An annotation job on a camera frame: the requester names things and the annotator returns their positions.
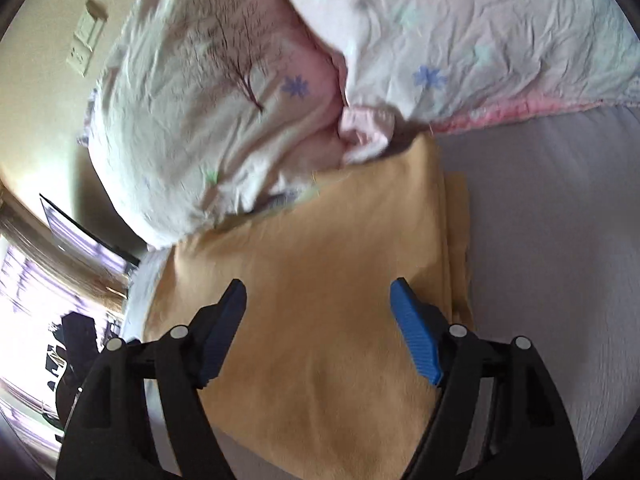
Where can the brown window curtain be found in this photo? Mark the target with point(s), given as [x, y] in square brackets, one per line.
[29, 235]

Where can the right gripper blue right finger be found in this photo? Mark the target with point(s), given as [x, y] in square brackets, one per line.
[421, 325]

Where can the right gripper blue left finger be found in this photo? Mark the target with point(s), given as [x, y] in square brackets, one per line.
[217, 326]

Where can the dark framed mirror panel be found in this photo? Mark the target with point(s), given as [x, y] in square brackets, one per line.
[83, 244]

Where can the grey-purple textured bed sheet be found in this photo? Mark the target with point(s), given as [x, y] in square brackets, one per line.
[553, 255]

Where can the white floral pillow with tree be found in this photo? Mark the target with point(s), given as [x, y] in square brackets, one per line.
[208, 109]

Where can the white wall switch and socket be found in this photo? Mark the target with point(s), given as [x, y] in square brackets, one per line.
[86, 35]

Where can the pink floral pillow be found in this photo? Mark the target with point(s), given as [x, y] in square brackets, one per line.
[465, 64]

